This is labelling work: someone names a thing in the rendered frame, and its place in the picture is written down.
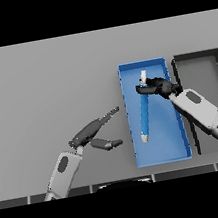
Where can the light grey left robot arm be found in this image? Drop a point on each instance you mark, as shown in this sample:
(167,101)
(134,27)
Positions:
(62,171)

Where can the blue bin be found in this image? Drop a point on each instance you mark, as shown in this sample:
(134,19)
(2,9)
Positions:
(159,132)

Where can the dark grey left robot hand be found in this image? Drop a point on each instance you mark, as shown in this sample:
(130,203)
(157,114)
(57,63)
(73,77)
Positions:
(89,131)

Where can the blue pipe with pale ends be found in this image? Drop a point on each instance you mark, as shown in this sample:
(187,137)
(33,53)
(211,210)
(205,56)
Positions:
(145,114)

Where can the dark grey bin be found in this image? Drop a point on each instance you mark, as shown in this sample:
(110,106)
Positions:
(203,74)

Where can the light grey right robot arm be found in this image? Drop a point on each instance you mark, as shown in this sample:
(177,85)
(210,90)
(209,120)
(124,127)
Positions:
(205,116)

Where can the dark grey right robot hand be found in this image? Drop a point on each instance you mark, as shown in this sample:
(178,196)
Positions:
(162,87)

